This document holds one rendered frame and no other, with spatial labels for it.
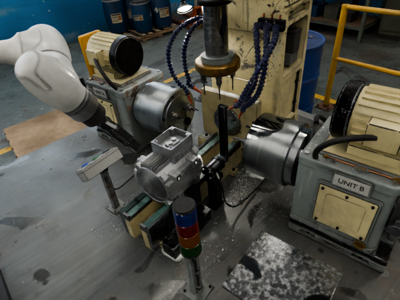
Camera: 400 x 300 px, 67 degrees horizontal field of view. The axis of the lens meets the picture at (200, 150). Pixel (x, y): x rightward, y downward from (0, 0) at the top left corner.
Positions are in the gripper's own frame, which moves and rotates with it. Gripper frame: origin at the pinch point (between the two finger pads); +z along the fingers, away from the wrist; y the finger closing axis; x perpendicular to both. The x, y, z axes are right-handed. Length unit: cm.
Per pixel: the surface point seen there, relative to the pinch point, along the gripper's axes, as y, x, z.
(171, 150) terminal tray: -11.2, -5.0, 9.2
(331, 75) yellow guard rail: 6, -184, 201
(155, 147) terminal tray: -3.1, -3.9, 10.2
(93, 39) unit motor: 63, -40, 6
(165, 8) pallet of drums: 353, -297, 256
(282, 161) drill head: -43, -20, 24
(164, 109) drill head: 14.9, -24.0, 23.6
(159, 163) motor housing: -9.0, 1.0, 9.8
